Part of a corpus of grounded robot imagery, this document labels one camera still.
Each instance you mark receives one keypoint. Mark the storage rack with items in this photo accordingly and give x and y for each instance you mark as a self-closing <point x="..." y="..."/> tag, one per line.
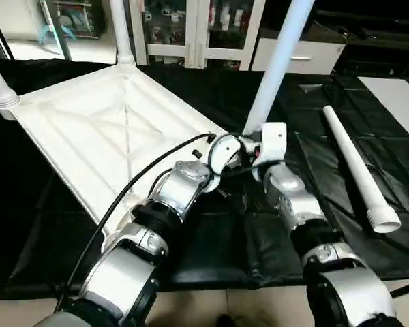
<point x="71" y="17"/>

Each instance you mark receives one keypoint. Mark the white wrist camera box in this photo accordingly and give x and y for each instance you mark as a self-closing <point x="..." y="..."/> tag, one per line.
<point x="273" y="139"/>
<point x="225" y="151"/>

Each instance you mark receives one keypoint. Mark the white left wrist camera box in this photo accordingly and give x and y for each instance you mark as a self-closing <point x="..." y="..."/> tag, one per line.
<point x="225" y="151"/>

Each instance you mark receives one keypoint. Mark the white glass door cabinet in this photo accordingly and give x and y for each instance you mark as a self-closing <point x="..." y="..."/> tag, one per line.
<point x="191" y="27"/>

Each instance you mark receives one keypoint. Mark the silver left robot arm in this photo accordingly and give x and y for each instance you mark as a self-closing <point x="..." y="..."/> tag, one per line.
<point x="177" y="191"/>

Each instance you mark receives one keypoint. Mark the white flat panel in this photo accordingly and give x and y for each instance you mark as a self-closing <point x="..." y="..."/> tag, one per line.
<point x="395" y="102"/>

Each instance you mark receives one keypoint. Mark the white plastic table top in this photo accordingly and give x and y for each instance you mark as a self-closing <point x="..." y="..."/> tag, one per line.
<point x="88" y="129"/>

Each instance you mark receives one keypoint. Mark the white drawer unit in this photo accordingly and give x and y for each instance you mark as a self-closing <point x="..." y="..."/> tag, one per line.
<point x="307" y="58"/>

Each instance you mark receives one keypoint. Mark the black work mat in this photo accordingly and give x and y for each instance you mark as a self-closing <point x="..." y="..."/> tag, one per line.
<point x="313" y="225"/>

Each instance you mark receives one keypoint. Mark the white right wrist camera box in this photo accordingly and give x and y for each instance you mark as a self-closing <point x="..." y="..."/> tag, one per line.
<point x="273" y="139"/>

